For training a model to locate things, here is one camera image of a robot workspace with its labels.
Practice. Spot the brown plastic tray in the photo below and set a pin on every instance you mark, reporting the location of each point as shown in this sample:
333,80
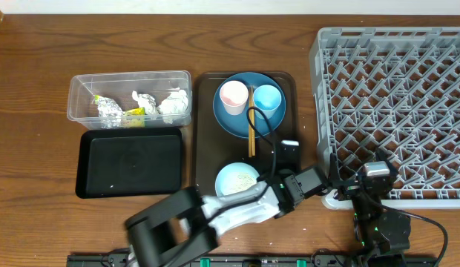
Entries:
214,148

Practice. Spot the foil snack wrapper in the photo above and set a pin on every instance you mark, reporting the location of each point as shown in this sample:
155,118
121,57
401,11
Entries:
114,117

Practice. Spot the wooden chopstick left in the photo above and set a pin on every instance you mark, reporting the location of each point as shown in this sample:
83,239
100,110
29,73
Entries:
250,146

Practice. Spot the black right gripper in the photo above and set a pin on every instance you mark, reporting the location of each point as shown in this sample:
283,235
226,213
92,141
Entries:
349,188

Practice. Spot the wooden chopstick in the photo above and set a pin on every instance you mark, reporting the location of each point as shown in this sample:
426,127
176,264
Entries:
252,123
250,146

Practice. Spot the clear plastic bin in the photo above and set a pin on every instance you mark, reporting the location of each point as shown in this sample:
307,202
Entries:
119,87

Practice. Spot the pile of white rice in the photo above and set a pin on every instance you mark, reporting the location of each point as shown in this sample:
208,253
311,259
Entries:
241,182

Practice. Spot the grey dishwasher rack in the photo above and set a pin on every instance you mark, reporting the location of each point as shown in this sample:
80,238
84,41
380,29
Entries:
396,89

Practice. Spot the dark blue plate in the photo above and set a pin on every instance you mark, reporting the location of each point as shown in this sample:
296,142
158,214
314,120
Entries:
237,125

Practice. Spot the black waste tray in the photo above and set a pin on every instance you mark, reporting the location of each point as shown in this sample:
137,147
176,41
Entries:
129,162

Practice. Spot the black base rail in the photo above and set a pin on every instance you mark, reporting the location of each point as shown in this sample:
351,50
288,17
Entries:
123,257

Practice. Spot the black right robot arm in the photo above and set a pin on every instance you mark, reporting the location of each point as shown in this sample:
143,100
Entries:
384,234

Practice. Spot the white napkin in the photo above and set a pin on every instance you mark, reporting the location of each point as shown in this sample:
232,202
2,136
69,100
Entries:
174,106

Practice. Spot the pink cup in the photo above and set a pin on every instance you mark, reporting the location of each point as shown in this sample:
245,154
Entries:
234,96

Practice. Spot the wooden chopstick right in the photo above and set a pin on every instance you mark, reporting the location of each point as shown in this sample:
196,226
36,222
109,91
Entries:
252,123

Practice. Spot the light blue cup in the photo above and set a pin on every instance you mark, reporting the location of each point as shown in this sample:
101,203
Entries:
268,99

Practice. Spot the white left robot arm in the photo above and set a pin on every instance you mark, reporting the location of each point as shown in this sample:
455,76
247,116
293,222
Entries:
186,224

